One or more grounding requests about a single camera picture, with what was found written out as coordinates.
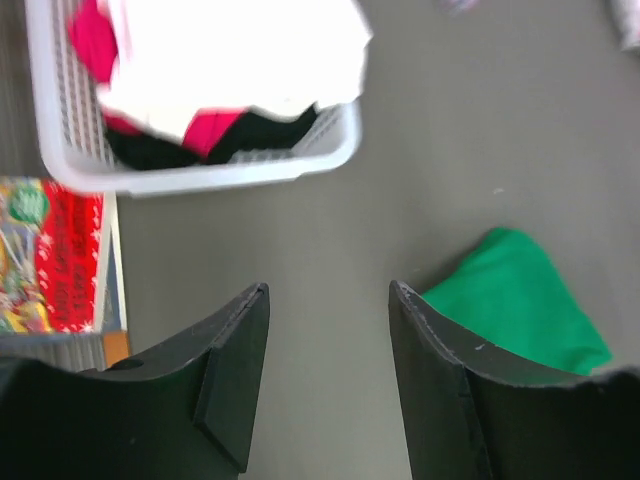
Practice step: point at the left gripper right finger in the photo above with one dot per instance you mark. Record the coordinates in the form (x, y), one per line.
(473, 410)

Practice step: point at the white t shirt in basket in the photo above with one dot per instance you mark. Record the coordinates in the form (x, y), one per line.
(177, 59)

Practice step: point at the green t shirt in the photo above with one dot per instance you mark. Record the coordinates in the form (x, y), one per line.
(509, 292)

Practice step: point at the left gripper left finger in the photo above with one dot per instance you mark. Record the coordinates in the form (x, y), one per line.
(182, 409)

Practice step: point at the folded white t shirt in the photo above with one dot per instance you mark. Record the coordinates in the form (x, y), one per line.
(625, 15)

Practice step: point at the colourful red box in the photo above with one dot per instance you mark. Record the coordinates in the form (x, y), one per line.
(56, 246)

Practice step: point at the black t shirt in basket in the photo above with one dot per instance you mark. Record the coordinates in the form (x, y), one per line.
(210, 139)

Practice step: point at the red t shirt in basket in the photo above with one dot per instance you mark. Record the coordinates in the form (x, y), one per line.
(91, 34)

